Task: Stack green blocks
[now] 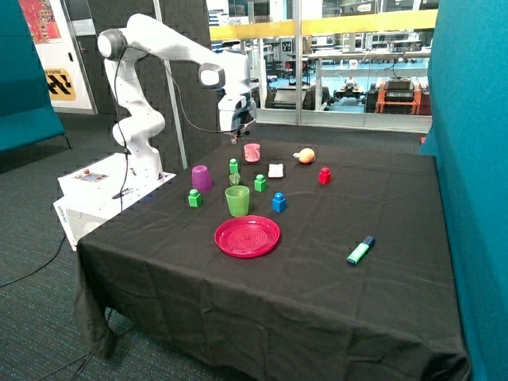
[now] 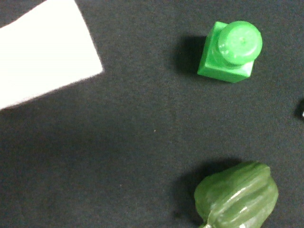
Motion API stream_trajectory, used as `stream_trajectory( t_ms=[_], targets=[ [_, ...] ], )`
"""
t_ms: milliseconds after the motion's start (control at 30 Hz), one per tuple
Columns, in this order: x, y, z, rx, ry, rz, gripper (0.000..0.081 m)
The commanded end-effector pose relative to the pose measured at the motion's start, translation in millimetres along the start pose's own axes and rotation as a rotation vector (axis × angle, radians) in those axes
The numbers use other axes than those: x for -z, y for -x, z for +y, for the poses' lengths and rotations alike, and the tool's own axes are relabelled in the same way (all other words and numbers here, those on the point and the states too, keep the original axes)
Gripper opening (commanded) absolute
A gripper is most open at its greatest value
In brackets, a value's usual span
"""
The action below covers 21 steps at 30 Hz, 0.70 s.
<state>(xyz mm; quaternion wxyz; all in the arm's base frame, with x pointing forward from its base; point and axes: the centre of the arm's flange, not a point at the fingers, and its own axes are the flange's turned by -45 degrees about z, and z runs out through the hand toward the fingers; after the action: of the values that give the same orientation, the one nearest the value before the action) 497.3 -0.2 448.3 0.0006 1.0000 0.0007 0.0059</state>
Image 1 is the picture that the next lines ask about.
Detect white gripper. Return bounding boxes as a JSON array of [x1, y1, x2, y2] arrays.
[[217, 90, 257, 144]]

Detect green block back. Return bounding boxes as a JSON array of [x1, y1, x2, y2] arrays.
[[229, 159, 240, 175]]

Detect green block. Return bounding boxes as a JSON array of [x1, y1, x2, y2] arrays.
[[229, 159, 240, 175], [254, 174, 267, 192], [187, 189, 202, 208]]

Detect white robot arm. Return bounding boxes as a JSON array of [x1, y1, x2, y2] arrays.
[[98, 13, 256, 183]]

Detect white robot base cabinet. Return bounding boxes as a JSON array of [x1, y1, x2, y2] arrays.
[[53, 153, 175, 250]]

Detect pink mug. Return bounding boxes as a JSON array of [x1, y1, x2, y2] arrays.
[[244, 143, 261, 163]]

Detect small green toy pepper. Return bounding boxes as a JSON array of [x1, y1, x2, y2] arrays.
[[229, 173, 241, 187]]

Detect white sponge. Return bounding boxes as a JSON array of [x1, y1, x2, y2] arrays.
[[267, 164, 284, 179]]

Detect purple upturned cup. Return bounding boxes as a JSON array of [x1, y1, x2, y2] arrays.
[[191, 165, 213, 193]]

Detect green plastic cup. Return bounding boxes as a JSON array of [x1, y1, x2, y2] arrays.
[[225, 185, 250, 217]]

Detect orange toy fruit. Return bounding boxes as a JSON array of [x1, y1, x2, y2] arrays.
[[293, 148, 316, 164]]

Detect blue block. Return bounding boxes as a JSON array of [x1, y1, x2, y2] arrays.
[[271, 192, 287, 213]]

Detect red block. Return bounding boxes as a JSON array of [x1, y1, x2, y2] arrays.
[[318, 167, 332, 185]]

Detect pink plastic plate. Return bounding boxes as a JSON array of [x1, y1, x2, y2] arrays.
[[214, 215, 281, 259]]

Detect black tablecloth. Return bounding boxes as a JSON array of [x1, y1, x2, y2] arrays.
[[73, 141, 471, 380]]

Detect green highlighter marker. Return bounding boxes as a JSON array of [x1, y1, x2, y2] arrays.
[[346, 236, 375, 266]]

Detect teal sofa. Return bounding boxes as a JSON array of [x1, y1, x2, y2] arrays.
[[1, 1, 66, 153]]

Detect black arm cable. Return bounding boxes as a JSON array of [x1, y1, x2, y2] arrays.
[[113, 45, 235, 200]]

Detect teal partition wall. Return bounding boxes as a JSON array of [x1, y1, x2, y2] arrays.
[[421, 1, 507, 380]]

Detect black floor cable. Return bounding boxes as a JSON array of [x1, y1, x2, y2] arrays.
[[0, 233, 67, 289]]

